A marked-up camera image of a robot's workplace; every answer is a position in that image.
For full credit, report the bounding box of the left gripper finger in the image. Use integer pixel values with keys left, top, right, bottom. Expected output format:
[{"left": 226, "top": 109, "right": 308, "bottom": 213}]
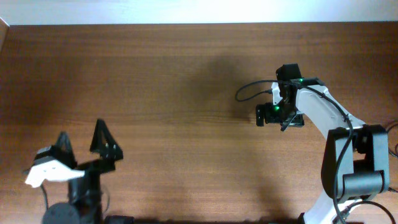
[
  {"left": 90, "top": 119, "right": 123, "bottom": 161},
  {"left": 51, "top": 131, "right": 77, "bottom": 169}
]

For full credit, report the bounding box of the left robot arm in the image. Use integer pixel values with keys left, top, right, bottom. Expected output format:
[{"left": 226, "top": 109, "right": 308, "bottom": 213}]
[{"left": 42, "top": 119, "right": 134, "bottom": 224}]

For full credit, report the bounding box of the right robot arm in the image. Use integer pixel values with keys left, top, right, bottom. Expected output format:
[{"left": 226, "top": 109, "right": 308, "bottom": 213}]
[{"left": 256, "top": 63, "right": 390, "bottom": 223}]

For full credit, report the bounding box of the black base block left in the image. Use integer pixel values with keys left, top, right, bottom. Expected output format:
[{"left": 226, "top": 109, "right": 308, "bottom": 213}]
[{"left": 104, "top": 215, "right": 134, "bottom": 224}]

